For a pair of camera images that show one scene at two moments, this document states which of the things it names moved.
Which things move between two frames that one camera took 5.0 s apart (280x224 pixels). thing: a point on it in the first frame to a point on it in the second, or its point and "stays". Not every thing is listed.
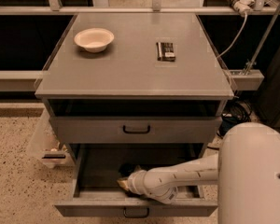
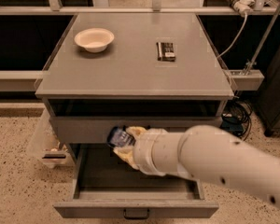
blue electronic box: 227,123 stays
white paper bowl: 94,39 stays
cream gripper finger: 138,168 to 135,131
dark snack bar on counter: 165,51 stays
